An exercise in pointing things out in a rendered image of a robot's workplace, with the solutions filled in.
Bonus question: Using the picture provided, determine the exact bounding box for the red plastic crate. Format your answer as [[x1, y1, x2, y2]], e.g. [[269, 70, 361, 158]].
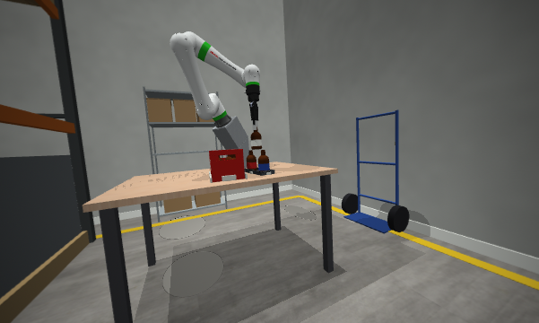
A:
[[209, 149, 245, 182]]

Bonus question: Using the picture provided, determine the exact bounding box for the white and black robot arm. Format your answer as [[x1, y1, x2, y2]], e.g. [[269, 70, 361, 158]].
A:
[[170, 31, 261, 127]]

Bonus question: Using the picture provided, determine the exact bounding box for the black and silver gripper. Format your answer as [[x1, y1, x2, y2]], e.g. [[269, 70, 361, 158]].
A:
[[248, 94, 259, 130]]

